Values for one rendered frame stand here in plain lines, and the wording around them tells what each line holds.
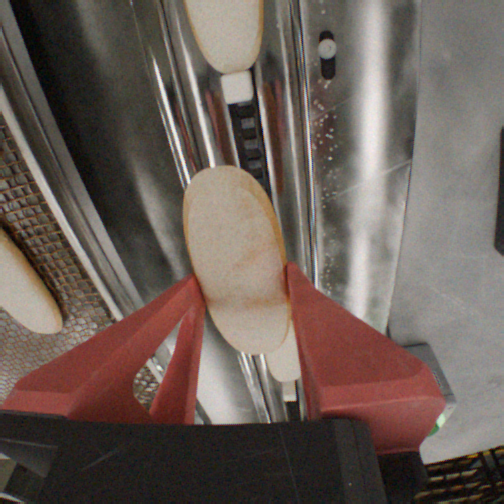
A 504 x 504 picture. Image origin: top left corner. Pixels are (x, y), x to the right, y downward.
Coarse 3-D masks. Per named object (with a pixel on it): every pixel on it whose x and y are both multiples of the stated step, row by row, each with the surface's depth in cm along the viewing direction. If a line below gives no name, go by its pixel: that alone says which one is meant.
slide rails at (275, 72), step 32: (288, 0) 12; (192, 32) 13; (288, 32) 13; (192, 64) 14; (256, 64) 14; (288, 64) 13; (192, 96) 15; (288, 96) 14; (224, 128) 15; (288, 128) 15; (224, 160) 17; (288, 160) 16; (288, 192) 18; (288, 224) 19; (288, 256) 20
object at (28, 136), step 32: (0, 64) 10; (0, 96) 11; (0, 128) 12; (32, 128) 12; (32, 160) 12; (0, 192) 13; (32, 192) 14; (64, 192) 14; (0, 224) 14; (64, 224) 15; (96, 256) 16; (0, 320) 18; (64, 320) 19; (0, 352) 20; (32, 352) 20; (0, 384) 22
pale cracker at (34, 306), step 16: (0, 240) 14; (0, 256) 14; (16, 256) 15; (0, 272) 15; (16, 272) 15; (32, 272) 16; (0, 288) 15; (16, 288) 15; (32, 288) 16; (0, 304) 16; (16, 304) 16; (32, 304) 16; (48, 304) 17; (32, 320) 17; (48, 320) 17
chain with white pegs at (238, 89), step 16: (224, 80) 12; (240, 80) 12; (224, 96) 13; (240, 96) 13; (256, 112) 16; (240, 128) 16; (256, 128) 16; (240, 144) 17; (256, 144) 17; (256, 160) 18; (256, 176) 18; (288, 384) 29; (288, 400) 29
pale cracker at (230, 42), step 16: (192, 0) 11; (208, 0) 11; (224, 0) 11; (240, 0) 11; (256, 0) 11; (192, 16) 12; (208, 16) 12; (224, 16) 12; (240, 16) 12; (256, 16) 12; (208, 32) 12; (224, 32) 12; (240, 32) 12; (256, 32) 12; (208, 48) 13; (224, 48) 13; (240, 48) 13; (256, 48) 13; (224, 64) 13; (240, 64) 13
